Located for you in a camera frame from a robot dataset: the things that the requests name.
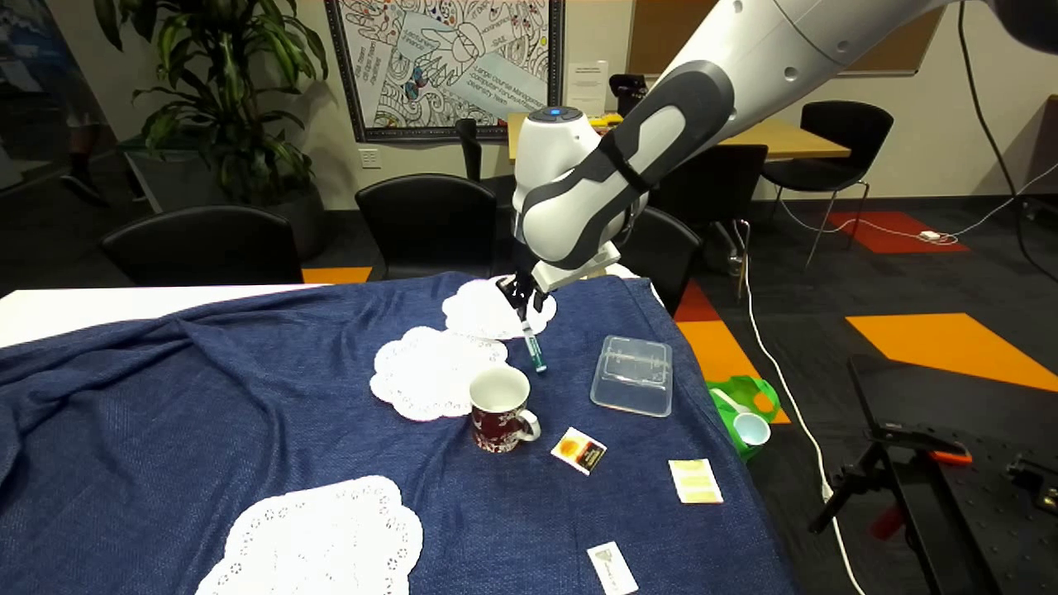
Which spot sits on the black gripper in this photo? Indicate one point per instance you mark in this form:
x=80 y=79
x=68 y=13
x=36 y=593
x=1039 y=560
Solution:
x=525 y=294

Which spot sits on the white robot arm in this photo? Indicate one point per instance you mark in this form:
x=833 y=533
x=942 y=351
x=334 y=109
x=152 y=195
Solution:
x=579 y=188

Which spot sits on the white paper doily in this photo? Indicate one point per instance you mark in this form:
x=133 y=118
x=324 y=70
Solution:
x=425 y=375
x=348 y=537
x=478 y=310

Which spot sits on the clear plastic square container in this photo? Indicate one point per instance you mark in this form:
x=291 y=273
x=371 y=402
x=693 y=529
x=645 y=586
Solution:
x=633 y=375

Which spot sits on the small yellow picture card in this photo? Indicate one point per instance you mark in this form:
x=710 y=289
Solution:
x=579 y=451

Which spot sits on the large white paper square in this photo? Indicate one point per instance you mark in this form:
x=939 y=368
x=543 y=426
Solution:
x=697 y=480

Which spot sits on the framed whiteboard drawing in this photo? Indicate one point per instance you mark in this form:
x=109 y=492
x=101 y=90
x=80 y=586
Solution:
x=414 y=67

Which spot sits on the small white paper square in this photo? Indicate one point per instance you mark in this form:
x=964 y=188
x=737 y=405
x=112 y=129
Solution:
x=613 y=569

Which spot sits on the black office chair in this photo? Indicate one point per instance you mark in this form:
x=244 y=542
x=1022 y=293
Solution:
x=207 y=246

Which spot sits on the potted green plant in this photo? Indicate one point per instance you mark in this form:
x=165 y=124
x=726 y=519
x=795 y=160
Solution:
x=227 y=78

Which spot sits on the blue denim cloth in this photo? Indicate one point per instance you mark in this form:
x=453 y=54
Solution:
x=126 y=451

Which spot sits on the orange handled clamp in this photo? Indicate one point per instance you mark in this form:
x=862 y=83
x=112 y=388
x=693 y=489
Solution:
x=939 y=451

